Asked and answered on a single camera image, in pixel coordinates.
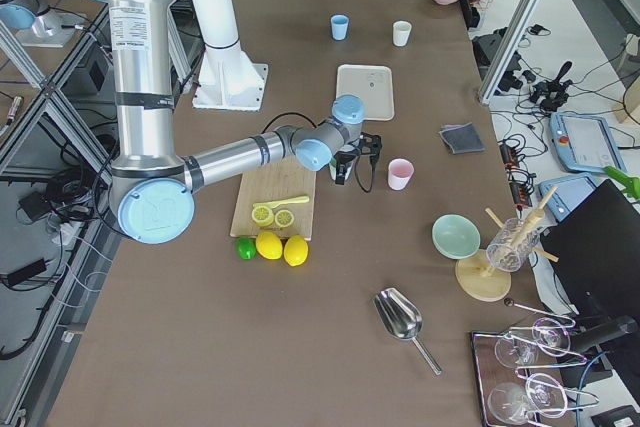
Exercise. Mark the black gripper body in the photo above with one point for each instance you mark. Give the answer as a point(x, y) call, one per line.
point(344, 161)

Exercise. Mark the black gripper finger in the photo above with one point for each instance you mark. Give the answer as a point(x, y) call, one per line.
point(342, 172)

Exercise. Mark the blue plastic cup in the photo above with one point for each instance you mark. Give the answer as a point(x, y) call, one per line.
point(339, 27)

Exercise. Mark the mint green cup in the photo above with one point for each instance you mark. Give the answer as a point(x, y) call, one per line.
point(332, 169)

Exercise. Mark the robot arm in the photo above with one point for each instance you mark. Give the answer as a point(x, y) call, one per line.
point(152, 187)

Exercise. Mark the cream rabbit tray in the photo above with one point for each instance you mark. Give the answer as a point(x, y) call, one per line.
point(372, 84)

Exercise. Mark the mirror glass rack tray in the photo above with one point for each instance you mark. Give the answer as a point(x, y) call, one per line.
point(490, 373)

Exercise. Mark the bamboo cutting board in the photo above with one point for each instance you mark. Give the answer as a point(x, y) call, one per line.
point(279, 180)

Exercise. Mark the pink plastic cup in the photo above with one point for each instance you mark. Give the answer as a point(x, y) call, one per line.
point(400, 172)

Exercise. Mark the lemon half right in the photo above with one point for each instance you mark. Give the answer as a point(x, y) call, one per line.
point(284, 218)

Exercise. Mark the lemon half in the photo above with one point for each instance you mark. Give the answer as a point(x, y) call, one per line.
point(262, 215)
point(284, 218)

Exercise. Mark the yellow plastic knife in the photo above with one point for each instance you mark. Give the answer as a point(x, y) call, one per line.
point(281, 202)

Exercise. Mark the lemon half left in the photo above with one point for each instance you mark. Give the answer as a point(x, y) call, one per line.
point(262, 215)

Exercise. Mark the yellow lemon right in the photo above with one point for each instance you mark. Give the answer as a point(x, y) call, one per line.
point(296, 251)

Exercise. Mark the yellow lemon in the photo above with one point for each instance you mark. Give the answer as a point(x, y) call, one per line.
point(296, 251)
point(269, 245)

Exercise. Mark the yellow lemon left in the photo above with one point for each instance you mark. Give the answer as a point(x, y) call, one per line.
point(269, 245)

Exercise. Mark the grey folded cloth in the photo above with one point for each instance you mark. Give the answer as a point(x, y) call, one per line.
point(461, 138)

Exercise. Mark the green lime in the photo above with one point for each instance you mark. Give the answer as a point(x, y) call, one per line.
point(246, 248)

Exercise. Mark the mint green bowl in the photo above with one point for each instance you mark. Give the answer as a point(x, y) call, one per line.
point(455, 236)

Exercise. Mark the cream plastic cup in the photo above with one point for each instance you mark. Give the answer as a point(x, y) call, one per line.
point(401, 31)

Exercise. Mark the steel metal scoop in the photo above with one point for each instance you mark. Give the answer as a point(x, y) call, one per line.
point(403, 320)

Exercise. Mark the wooden cup tree stand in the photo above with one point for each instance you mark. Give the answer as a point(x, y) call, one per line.
point(479, 279)

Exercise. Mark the clear glass tumbler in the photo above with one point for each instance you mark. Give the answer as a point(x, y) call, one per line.
point(506, 255)

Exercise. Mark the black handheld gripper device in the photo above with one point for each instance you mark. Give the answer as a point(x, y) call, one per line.
point(551, 95)

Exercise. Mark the blue teach pendant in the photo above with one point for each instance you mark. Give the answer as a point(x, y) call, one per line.
point(571, 190)
point(584, 143)

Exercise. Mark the black laptop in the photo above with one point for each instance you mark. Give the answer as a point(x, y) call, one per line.
point(598, 249)

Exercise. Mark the wine glass upper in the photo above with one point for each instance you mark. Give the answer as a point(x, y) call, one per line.
point(520, 346)

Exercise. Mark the wine glass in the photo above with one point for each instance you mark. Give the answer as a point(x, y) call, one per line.
point(540, 396)
point(520, 346)

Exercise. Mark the wine glass lower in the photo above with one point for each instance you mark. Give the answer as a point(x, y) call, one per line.
point(540, 396)

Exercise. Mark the aluminium frame post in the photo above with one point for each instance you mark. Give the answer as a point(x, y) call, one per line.
point(506, 49)

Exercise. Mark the green handled tool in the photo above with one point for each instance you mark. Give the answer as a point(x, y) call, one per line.
point(631, 185)

